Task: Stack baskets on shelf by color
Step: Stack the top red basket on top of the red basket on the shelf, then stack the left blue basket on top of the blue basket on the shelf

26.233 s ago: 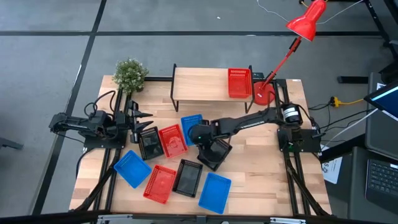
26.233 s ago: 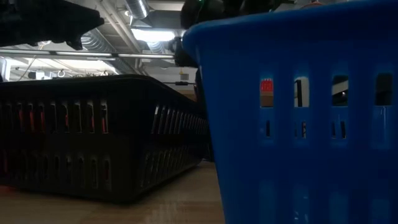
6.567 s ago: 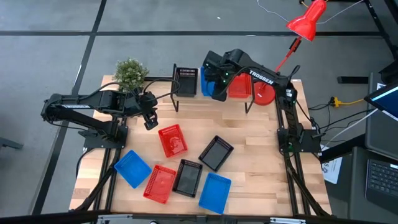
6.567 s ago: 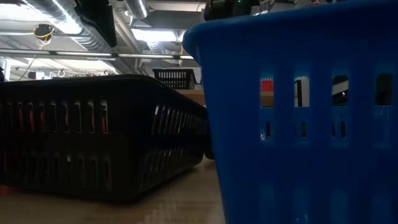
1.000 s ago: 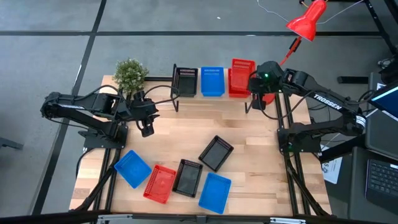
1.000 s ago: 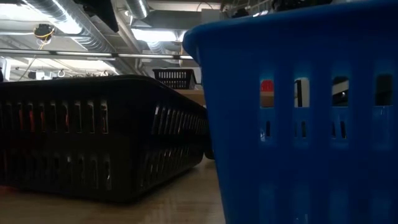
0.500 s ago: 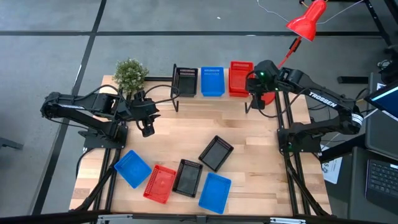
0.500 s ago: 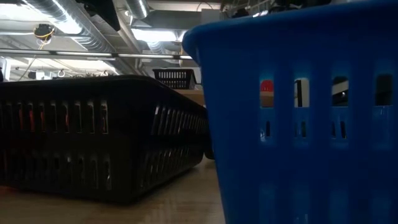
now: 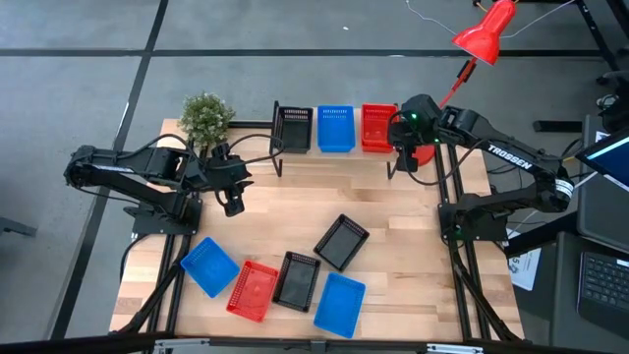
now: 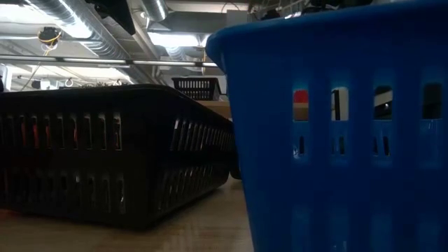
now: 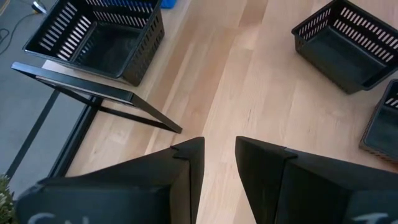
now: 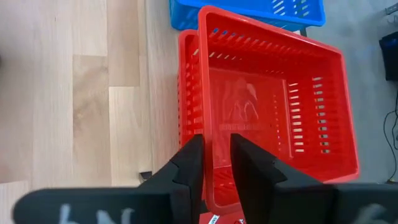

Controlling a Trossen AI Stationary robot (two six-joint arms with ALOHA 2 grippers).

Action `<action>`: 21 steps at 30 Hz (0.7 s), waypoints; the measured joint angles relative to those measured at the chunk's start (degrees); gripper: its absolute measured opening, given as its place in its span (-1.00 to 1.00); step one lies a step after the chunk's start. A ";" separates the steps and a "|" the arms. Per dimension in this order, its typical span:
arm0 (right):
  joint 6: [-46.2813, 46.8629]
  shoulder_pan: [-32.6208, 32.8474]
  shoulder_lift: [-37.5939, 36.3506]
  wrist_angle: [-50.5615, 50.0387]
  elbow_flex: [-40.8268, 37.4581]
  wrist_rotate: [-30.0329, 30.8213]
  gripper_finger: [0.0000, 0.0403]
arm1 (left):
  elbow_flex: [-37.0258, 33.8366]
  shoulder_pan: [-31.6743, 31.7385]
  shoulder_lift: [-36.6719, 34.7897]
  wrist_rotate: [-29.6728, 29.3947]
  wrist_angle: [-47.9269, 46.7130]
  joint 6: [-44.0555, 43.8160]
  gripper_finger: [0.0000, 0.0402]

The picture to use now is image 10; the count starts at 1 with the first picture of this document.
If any yellow cable reel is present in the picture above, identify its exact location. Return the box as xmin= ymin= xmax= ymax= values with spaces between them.
xmin=37 ymin=26 xmax=63 ymax=46

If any horizontal metal frame bar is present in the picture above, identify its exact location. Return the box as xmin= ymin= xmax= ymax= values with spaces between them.
xmin=0 ymin=54 xmax=218 ymax=69

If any red slotted plastic basket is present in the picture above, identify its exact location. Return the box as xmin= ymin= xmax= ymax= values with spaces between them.
xmin=293 ymin=89 xmax=309 ymax=104

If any silver ventilation duct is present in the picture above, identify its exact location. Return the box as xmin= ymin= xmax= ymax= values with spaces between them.
xmin=20 ymin=0 xmax=158 ymax=85

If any black slotted plastic basket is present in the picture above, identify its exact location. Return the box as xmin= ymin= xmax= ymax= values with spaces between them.
xmin=0 ymin=83 xmax=242 ymax=232
xmin=171 ymin=76 xmax=223 ymax=102

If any blue slotted plastic basket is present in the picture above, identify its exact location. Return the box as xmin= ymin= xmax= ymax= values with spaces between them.
xmin=205 ymin=0 xmax=448 ymax=252

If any wooden shelf board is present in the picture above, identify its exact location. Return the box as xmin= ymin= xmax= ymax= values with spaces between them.
xmin=195 ymin=99 xmax=232 ymax=120

